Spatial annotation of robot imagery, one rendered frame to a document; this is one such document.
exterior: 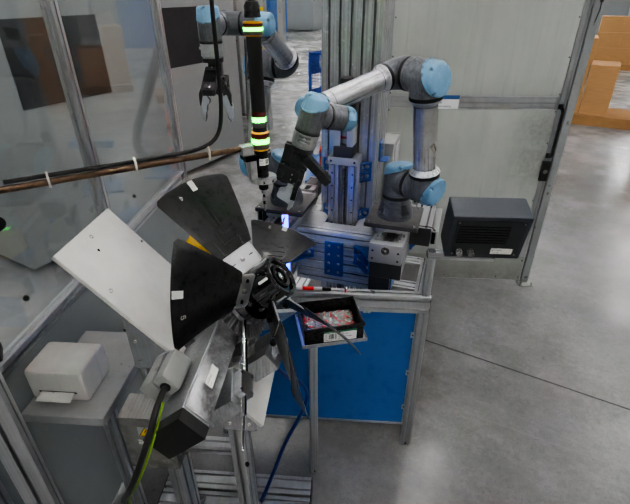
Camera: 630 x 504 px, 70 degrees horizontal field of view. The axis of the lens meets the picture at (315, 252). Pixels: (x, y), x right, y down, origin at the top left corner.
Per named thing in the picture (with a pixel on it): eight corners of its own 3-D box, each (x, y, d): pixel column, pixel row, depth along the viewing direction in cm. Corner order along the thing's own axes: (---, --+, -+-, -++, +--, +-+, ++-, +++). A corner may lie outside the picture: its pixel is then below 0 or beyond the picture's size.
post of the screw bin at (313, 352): (311, 473, 203) (309, 334, 163) (310, 467, 206) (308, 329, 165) (318, 472, 204) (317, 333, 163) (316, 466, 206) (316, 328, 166)
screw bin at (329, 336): (303, 347, 156) (303, 331, 152) (296, 317, 170) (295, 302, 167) (364, 339, 160) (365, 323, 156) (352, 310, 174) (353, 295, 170)
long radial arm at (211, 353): (190, 337, 121) (220, 317, 117) (210, 355, 124) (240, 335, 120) (147, 428, 96) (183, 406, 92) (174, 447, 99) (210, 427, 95)
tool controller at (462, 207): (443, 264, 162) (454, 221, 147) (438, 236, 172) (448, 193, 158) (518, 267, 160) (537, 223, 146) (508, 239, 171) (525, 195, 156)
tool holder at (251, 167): (248, 188, 112) (245, 150, 107) (238, 179, 117) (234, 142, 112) (281, 181, 116) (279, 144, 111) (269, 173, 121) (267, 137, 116)
